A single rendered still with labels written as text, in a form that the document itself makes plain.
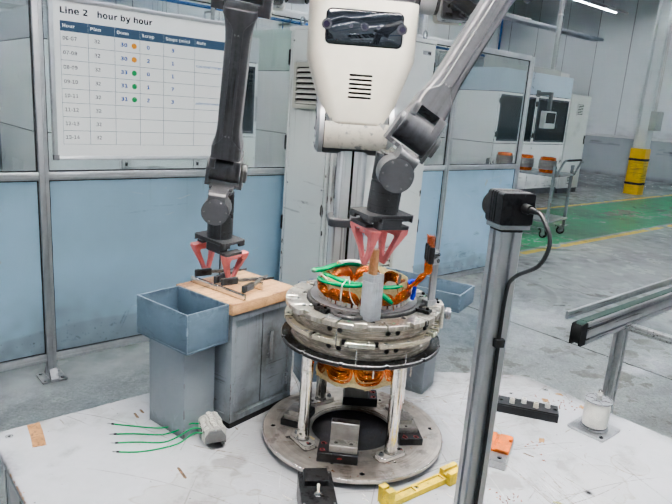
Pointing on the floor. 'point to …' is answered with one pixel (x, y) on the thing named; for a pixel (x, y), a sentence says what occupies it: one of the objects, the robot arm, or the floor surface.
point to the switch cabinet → (305, 211)
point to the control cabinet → (574, 139)
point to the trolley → (552, 195)
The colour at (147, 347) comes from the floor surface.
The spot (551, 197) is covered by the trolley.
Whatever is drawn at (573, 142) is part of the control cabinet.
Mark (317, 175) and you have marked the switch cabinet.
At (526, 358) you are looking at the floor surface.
